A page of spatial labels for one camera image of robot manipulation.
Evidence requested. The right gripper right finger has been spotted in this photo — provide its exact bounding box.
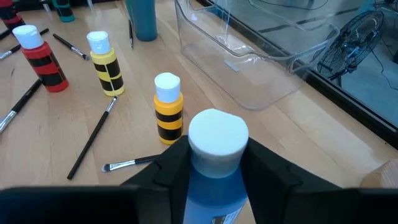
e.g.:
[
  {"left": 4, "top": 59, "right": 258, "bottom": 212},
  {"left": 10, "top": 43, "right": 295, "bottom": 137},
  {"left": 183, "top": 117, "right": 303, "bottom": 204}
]
[{"left": 241, "top": 138, "right": 342, "bottom": 224}]

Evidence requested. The clear plastic bin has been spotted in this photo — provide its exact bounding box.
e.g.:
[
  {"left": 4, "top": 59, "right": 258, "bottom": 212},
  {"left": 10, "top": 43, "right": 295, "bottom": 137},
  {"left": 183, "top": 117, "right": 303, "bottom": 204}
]
[{"left": 174, "top": 0, "right": 341, "bottom": 111}]

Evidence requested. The black floor fan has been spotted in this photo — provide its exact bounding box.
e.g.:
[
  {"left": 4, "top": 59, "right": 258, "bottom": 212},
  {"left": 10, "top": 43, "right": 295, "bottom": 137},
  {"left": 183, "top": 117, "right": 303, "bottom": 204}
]
[{"left": 316, "top": 10, "right": 385, "bottom": 82}]

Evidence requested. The small orange striped paint bottle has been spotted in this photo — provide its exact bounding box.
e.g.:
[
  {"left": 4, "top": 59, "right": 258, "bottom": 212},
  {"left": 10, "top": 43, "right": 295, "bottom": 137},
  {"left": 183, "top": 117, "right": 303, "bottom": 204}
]
[{"left": 153, "top": 72, "right": 184, "bottom": 146}]

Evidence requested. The small yellow striped paint bottle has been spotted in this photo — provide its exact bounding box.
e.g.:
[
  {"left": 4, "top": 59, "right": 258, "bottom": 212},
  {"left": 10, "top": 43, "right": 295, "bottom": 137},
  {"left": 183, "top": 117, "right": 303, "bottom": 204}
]
[{"left": 86, "top": 30, "right": 126, "bottom": 97}]

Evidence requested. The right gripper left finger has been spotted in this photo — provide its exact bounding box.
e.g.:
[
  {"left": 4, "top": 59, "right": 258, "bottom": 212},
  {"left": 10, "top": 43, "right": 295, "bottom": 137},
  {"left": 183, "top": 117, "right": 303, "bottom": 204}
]
[{"left": 121, "top": 135, "right": 192, "bottom": 224}]

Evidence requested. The table lamp white shade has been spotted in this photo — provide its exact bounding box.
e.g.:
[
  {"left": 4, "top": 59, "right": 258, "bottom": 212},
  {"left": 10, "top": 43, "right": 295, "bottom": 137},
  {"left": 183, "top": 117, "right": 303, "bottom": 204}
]
[{"left": 360, "top": 157, "right": 398, "bottom": 189}]

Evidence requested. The large purple paint bottle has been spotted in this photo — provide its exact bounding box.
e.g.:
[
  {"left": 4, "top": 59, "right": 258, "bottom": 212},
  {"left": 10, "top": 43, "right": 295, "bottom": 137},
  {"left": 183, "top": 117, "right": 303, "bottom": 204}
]
[{"left": 182, "top": 108, "right": 250, "bottom": 224}]

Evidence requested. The small red striped paint bottle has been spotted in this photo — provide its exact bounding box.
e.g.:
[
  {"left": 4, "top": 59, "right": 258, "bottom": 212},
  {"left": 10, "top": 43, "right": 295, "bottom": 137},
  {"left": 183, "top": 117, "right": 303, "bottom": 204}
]
[{"left": 12, "top": 24, "right": 70, "bottom": 93}]

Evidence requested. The large grey-blue paint bottle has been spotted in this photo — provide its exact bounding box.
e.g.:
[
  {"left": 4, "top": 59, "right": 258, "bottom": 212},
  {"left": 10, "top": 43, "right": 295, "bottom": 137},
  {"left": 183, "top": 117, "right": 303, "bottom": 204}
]
[{"left": 124, "top": 0, "right": 158, "bottom": 42}]

